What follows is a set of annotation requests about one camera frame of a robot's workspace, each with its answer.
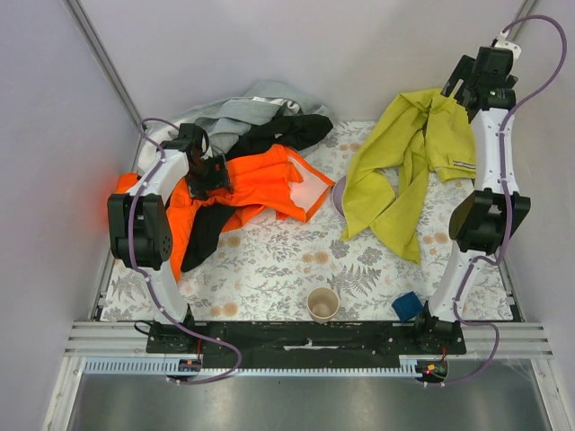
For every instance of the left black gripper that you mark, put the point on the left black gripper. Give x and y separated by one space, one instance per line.
212 180

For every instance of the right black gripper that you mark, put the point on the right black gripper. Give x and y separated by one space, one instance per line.
455 83

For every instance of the orange cloth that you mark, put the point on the orange cloth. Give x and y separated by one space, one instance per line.
279 179

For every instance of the purple plate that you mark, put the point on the purple plate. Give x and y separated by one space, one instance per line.
337 194

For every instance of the yellow cloth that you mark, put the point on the yellow cloth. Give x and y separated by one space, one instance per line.
419 133

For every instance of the black cloth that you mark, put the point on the black cloth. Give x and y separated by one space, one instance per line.
207 226
296 132

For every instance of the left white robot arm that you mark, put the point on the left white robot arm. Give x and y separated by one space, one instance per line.
138 223

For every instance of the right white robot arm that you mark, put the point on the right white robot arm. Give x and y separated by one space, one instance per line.
482 225

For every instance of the grey cloth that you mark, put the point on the grey cloth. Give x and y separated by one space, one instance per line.
225 121

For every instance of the floral table mat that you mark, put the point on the floral table mat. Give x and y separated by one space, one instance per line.
266 270

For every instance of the beige paper cup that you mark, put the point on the beige paper cup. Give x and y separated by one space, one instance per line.
322 304

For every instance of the blue cube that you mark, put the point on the blue cube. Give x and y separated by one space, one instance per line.
407 306

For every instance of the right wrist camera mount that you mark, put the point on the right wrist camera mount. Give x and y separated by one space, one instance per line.
501 41

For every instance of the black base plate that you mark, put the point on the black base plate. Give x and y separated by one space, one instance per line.
275 343

